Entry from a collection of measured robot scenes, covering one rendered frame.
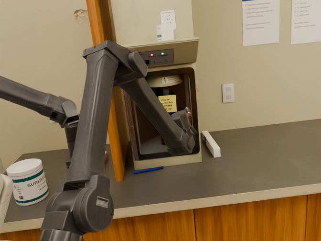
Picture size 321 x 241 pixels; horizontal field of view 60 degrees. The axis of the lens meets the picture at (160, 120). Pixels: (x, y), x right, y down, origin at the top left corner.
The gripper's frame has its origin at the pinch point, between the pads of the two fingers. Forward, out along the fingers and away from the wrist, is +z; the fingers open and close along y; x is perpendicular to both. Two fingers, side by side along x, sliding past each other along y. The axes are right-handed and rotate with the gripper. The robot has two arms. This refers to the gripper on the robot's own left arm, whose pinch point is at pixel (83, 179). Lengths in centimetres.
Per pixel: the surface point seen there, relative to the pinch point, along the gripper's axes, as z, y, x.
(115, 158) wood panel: 4.1, 24.9, -7.8
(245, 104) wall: 1, 78, -82
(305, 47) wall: -30, 78, -118
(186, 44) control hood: -40, 24, -41
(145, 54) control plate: -38, 25, -25
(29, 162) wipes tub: 0.7, 21.6, 26.8
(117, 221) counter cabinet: 22.6, 6.9, -7.8
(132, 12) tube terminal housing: -54, 34, -22
